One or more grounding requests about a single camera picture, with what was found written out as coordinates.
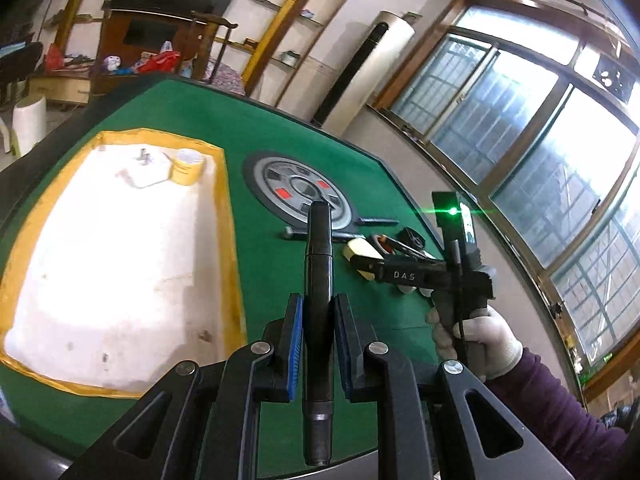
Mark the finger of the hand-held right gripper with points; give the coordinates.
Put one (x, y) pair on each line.
(405, 274)

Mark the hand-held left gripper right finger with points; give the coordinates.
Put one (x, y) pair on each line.
(344, 345)

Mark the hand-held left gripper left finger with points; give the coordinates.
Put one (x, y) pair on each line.
(295, 345)

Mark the black marker yellow caps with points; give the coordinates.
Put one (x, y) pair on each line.
(358, 249)

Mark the thick black metal cylinder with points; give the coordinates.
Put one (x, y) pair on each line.
(318, 280)

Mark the white cloth mat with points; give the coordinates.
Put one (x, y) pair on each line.
(115, 270)

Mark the person's right forearm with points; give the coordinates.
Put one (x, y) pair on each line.
(555, 420)

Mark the person's right hand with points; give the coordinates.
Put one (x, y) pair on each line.
(492, 342)

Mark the black tape roll red core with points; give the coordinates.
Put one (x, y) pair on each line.
(384, 245)

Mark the black round lid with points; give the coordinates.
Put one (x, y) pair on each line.
(412, 237)

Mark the thin black rod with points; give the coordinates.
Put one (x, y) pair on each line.
(370, 221)

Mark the wooden framed window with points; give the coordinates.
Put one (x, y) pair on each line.
(525, 125)

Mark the round grey table centre panel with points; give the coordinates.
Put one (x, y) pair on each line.
(295, 195)

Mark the cream tower air conditioner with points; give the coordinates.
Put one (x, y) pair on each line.
(370, 65)

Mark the yellow tape roll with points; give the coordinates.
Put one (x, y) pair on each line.
(185, 166)

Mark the white power adapter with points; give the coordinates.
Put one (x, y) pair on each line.
(142, 170)

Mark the dark wooden chair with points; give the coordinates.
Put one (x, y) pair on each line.
(207, 45)

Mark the red plastic bag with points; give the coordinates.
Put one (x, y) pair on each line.
(159, 61)

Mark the white plastic stool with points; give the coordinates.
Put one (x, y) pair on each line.
(29, 122)

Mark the brown wooden television cabinet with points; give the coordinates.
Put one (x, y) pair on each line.
(135, 35)

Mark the yellow framed wall shelf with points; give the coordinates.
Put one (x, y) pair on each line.
(295, 5)

